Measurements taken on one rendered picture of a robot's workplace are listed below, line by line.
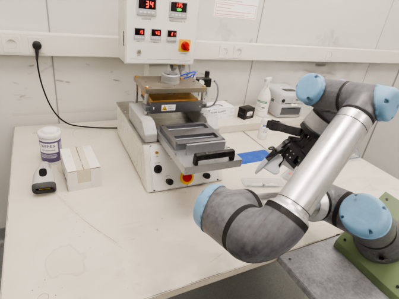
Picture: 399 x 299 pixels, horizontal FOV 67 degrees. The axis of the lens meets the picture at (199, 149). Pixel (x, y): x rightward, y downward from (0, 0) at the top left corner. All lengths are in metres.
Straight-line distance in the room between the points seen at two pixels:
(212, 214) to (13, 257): 0.61
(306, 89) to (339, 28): 1.81
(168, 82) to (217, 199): 0.72
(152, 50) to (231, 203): 0.92
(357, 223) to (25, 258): 0.92
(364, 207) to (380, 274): 0.26
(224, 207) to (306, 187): 0.17
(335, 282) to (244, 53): 1.41
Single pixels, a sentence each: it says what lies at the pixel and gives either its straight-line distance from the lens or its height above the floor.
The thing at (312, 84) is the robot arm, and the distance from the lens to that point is 0.79.
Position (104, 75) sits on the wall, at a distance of 1.76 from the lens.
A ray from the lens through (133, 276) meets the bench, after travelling 0.94.
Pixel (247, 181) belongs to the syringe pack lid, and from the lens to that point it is 1.33.
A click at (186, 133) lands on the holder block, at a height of 0.99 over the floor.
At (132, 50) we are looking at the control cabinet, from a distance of 1.39.
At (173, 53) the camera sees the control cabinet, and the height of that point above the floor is 1.20.
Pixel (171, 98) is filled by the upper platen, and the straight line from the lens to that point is 1.29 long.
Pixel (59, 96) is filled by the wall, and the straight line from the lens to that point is 1.77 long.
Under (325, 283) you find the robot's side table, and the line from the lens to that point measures 1.06.
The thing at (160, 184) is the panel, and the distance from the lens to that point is 1.22.
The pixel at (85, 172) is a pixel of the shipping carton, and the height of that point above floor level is 0.82.
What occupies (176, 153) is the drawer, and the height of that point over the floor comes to 0.97.
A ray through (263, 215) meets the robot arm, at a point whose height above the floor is 1.10.
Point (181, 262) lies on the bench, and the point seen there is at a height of 0.75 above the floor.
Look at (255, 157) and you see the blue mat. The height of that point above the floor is 0.75.
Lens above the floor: 1.48
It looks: 28 degrees down
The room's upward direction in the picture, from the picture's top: 8 degrees clockwise
